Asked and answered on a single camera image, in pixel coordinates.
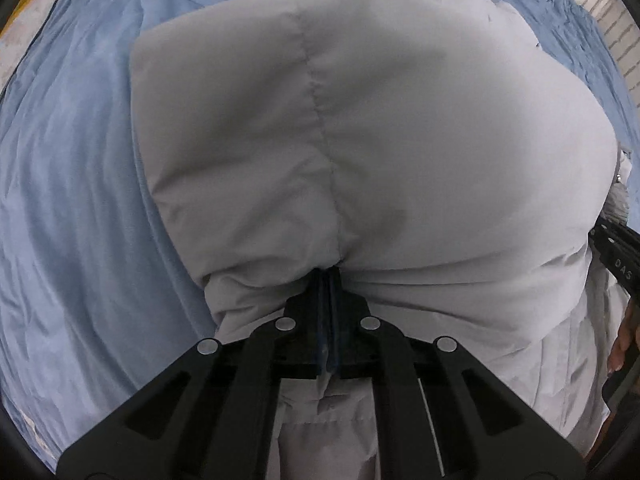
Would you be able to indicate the person's right hand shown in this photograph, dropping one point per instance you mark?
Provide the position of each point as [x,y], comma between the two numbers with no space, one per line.
[622,345]

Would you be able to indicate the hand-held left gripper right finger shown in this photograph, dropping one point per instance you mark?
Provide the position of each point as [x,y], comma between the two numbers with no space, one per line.
[415,385]

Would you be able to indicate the floral mattress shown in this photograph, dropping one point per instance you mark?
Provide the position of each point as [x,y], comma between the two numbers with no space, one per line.
[20,25]

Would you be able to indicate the light grey padded jacket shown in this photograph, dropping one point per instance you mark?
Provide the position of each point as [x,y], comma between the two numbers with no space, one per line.
[375,135]

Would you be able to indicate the yellow tape strip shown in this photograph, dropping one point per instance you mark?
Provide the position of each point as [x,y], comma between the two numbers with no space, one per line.
[30,0]

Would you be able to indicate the blue bed sheet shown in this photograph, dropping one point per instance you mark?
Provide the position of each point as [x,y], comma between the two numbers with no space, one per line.
[75,185]

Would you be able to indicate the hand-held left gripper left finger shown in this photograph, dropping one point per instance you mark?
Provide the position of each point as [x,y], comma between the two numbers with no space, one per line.
[240,385]

